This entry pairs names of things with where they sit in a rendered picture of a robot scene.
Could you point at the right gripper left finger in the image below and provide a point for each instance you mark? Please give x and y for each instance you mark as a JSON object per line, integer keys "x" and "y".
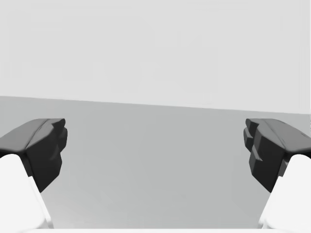
{"x": 36, "y": 155}

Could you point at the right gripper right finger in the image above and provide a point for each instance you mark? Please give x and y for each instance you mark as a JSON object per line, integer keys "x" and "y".
{"x": 269, "y": 155}

